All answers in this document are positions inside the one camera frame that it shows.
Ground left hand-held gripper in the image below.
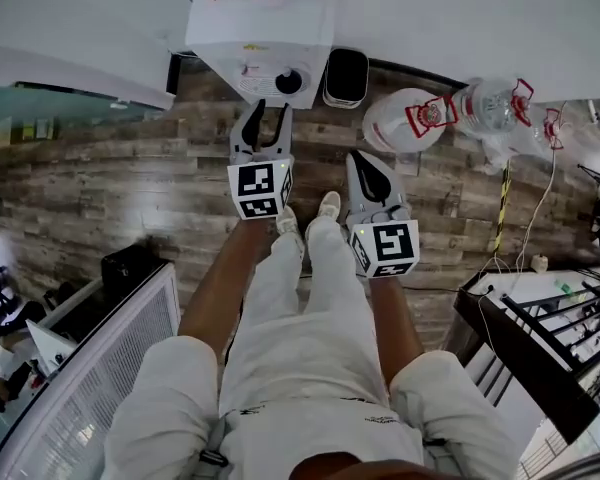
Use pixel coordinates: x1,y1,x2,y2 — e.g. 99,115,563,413
226,98,295,221

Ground person's right white shoe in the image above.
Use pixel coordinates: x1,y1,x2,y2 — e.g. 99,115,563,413
315,191,342,222

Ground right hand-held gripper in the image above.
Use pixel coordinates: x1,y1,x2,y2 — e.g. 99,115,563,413
346,148,421,279

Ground person's white trousers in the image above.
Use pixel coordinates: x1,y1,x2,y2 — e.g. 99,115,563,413
218,215,394,414

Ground person's chin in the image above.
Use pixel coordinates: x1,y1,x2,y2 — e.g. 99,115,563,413
289,451,426,480

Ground white cable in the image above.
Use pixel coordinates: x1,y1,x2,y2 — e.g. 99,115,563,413
514,147,559,274

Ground black bag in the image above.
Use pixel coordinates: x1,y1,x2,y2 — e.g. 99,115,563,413
101,241,169,294

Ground person's left white shoe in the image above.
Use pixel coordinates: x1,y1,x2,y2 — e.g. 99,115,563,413
275,206,301,237

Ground black metal rack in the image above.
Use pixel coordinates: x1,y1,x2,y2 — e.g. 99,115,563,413
499,280,600,369

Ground black slatted chair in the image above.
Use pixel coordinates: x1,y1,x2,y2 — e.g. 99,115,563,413
474,355,514,407

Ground dark grey cup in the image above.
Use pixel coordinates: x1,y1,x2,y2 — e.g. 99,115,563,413
274,67,304,95

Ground person's white shirt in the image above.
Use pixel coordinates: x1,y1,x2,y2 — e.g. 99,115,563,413
102,335,519,480

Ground clear water jug red handle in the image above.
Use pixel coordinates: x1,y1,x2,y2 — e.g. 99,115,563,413
452,77,535,137
482,107,565,177

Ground cloudy water jug red handle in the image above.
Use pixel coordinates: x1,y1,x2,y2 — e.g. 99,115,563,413
362,87,459,154

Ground dark wooden table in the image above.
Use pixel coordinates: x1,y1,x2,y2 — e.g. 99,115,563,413
452,267,600,444

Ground person's white shoe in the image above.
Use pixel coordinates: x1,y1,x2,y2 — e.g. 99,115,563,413
275,206,301,237
315,191,342,222

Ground person's left forearm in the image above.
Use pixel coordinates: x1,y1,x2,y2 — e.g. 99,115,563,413
178,217,269,367

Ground yellow black hazard strip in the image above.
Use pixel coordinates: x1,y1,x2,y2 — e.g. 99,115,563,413
492,162,512,254

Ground white water dispenser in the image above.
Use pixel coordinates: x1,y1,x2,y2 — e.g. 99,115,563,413
184,0,339,110

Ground white bin with black liner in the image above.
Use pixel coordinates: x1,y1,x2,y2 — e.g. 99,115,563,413
322,47,370,111

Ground grey shoulder strap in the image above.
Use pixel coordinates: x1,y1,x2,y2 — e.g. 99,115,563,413
422,437,451,480
199,417,231,480

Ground person's right forearm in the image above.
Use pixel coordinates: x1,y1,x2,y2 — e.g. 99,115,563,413
367,275,425,384

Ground frosted glass door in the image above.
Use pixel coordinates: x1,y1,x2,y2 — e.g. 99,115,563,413
0,82,166,154

